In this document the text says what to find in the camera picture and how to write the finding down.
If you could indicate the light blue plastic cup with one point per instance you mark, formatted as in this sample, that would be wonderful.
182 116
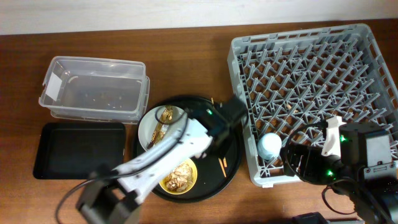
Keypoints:
269 146

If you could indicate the gold foil wrapper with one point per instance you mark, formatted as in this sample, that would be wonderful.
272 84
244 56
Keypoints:
163 116

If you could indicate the left wooden chopstick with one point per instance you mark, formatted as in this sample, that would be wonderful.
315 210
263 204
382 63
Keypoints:
222 167

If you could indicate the food scraps in bowl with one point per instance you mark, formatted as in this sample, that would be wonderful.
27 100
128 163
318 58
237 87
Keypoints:
180 178

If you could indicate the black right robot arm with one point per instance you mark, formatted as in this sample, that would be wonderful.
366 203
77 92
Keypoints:
364 170

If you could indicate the right wooden chopstick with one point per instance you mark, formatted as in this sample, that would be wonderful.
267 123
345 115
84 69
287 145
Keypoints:
223 160

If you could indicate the round black serving tray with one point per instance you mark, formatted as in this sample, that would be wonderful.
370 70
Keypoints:
210 179

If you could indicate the clear plastic storage bin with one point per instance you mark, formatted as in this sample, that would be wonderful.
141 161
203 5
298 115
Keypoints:
96 89

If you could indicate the yellow bowl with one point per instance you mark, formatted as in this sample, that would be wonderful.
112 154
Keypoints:
195 174

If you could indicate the black object bottom edge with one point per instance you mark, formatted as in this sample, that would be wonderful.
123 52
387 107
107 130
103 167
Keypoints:
309 218

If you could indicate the grey round plate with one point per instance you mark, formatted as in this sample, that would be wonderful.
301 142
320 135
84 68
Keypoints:
148 124

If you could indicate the grey dishwasher rack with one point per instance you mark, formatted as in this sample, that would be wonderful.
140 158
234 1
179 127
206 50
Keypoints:
290 79

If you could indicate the black rectangular tray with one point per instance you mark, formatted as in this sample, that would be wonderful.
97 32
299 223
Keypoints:
74 150

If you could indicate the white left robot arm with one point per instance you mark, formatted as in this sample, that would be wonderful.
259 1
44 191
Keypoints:
116 196

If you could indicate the wooden chopstick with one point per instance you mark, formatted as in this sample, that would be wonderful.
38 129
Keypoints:
223 160
222 167

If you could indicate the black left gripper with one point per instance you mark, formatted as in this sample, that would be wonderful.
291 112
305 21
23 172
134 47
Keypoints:
227 148

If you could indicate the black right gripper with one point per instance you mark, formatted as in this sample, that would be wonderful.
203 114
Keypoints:
310 155

